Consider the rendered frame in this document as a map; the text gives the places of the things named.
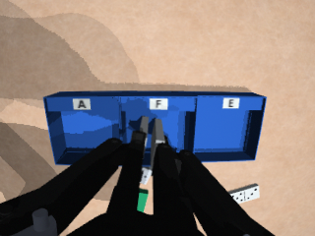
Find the white domino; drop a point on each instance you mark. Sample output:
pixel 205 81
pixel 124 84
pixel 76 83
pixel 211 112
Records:
pixel 245 194

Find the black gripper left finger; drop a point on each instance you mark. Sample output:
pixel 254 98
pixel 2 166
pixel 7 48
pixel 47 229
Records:
pixel 50 209

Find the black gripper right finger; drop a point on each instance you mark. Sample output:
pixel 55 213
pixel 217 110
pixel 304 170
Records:
pixel 216 210

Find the blue rack of bins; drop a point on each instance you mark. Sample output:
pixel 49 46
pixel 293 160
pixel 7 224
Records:
pixel 228 123

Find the green square block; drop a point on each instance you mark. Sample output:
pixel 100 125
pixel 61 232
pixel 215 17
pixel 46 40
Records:
pixel 143 195

